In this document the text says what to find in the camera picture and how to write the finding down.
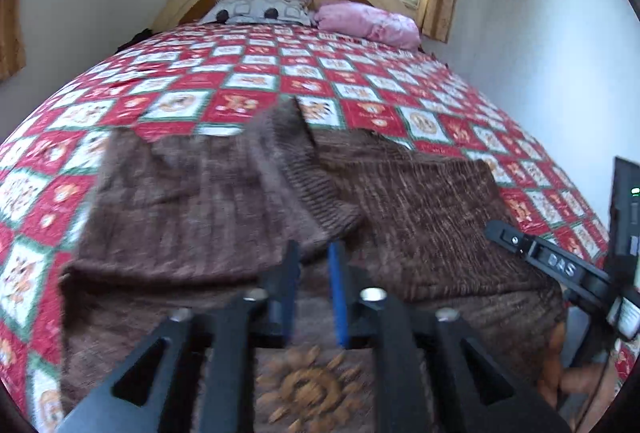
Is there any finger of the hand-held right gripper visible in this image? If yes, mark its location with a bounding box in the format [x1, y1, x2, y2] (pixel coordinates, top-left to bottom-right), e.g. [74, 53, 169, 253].
[484, 220, 618, 309]

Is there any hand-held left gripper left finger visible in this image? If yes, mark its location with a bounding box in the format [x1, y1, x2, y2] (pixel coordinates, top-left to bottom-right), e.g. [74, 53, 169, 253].
[55, 240, 302, 433]

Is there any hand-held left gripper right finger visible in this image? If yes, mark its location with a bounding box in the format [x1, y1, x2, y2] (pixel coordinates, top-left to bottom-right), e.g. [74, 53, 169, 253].
[327, 243, 571, 433]

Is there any brown knitted sweater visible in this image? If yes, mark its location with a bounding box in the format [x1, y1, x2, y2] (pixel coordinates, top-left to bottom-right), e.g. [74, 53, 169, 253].
[59, 100, 568, 433]

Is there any person's right hand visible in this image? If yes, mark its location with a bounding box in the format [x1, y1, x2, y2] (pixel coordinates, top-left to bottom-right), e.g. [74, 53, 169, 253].
[537, 323, 621, 414]

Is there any red checkered printed quilt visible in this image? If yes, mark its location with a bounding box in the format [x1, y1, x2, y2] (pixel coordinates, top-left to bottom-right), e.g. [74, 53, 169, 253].
[0, 22, 615, 420]

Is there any pink pillow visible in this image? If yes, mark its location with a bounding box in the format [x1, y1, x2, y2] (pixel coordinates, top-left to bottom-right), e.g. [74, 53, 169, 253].
[314, 0, 421, 51]

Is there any grey patterned pillow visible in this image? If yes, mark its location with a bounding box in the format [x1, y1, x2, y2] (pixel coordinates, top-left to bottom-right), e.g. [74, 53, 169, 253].
[197, 0, 316, 26]

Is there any dark object beside bed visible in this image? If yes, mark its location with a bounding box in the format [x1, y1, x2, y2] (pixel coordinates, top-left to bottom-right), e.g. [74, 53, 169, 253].
[114, 29, 153, 54]

